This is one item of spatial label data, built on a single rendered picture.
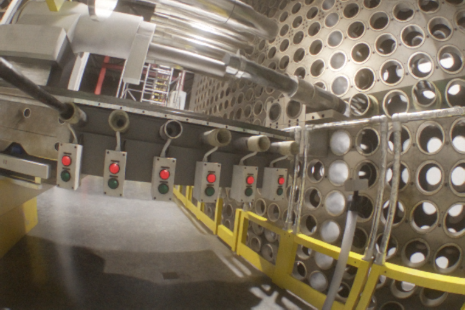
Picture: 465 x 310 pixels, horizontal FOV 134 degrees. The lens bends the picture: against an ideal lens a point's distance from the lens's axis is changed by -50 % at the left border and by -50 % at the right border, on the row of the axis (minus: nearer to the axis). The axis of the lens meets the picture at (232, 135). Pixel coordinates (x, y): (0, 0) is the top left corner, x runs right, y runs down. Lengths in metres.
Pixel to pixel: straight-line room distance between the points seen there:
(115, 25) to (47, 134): 0.57
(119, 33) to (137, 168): 0.63
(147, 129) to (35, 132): 0.49
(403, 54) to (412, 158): 0.85
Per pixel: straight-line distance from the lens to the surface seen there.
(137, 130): 0.80
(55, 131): 0.87
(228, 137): 0.69
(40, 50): 0.95
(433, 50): 1.90
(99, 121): 0.81
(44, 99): 0.48
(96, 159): 0.78
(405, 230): 1.75
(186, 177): 0.80
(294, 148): 0.91
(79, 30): 1.10
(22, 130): 0.94
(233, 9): 0.88
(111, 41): 1.05
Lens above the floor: 0.79
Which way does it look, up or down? 7 degrees up
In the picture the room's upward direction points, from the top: 6 degrees clockwise
